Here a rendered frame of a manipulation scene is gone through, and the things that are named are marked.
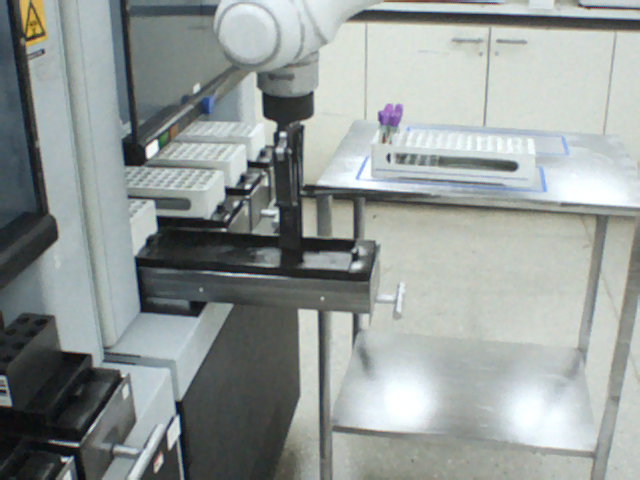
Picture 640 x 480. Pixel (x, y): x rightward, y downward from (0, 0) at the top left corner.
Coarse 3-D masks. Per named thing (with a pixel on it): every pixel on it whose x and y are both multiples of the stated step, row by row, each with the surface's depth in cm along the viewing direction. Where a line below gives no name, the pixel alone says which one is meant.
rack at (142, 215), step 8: (128, 200) 123; (136, 200) 123; (144, 200) 123; (152, 200) 123; (136, 208) 121; (144, 208) 120; (152, 208) 122; (136, 216) 117; (144, 216) 119; (152, 216) 122; (136, 224) 116; (144, 224) 119; (152, 224) 122; (136, 232) 116; (144, 232) 119; (152, 232) 122; (136, 240) 116; (144, 240) 119; (136, 248) 116
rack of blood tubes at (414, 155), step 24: (384, 144) 143; (408, 144) 144; (432, 144) 144; (456, 144) 144; (480, 144) 144; (504, 144) 144; (528, 144) 144; (384, 168) 145; (408, 168) 144; (432, 168) 143; (456, 168) 149; (480, 168) 149; (504, 168) 149; (528, 168) 139
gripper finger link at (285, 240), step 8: (280, 208) 118; (296, 208) 117; (280, 216) 118; (296, 216) 118; (280, 224) 119; (296, 224) 118; (280, 232) 119; (288, 232) 119; (296, 232) 119; (280, 240) 120; (288, 240) 120; (296, 240) 119
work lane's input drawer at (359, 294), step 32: (160, 256) 119; (192, 256) 119; (224, 256) 119; (256, 256) 119; (288, 256) 119; (320, 256) 118; (352, 256) 115; (160, 288) 116; (192, 288) 115; (224, 288) 114; (256, 288) 113; (288, 288) 112; (320, 288) 111; (352, 288) 110
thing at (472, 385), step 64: (448, 128) 176; (320, 192) 143; (384, 192) 140; (448, 192) 138; (512, 192) 138; (576, 192) 138; (320, 320) 154; (320, 384) 160; (384, 384) 179; (448, 384) 179; (512, 384) 178; (576, 384) 177; (320, 448) 166; (512, 448) 159; (576, 448) 156
